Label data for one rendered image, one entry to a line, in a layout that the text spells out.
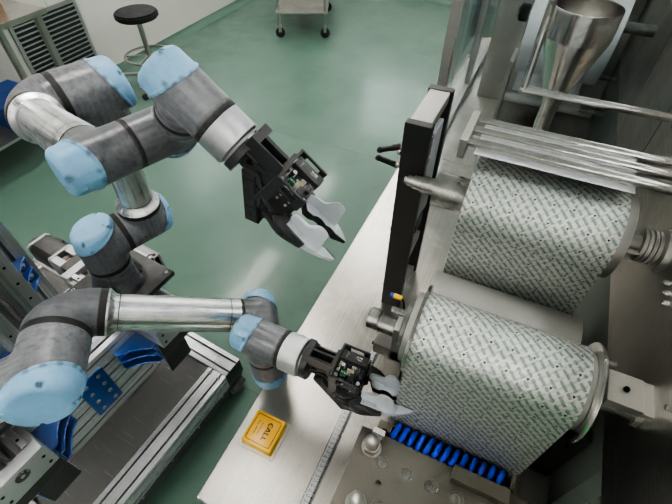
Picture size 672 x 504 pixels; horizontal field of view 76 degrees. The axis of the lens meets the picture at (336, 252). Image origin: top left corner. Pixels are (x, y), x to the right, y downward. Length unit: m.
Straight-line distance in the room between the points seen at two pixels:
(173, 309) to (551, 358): 0.69
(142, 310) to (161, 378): 1.03
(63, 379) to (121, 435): 1.07
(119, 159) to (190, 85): 0.15
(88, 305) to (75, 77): 0.45
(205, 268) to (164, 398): 0.88
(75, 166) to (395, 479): 0.70
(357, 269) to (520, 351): 0.67
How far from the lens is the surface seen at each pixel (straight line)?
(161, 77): 0.62
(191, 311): 0.95
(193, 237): 2.71
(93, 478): 1.88
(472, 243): 0.79
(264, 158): 0.60
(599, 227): 0.76
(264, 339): 0.82
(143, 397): 1.94
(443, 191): 0.79
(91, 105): 1.05
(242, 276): 2.43
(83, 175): 0.67
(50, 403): 0.87
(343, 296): 1.17
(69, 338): 0.89
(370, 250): 1.28
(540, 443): 0.77
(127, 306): 0.94
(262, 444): 0.97
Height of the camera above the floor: 1.84
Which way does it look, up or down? 48 degrees down
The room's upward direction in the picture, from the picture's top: straight up
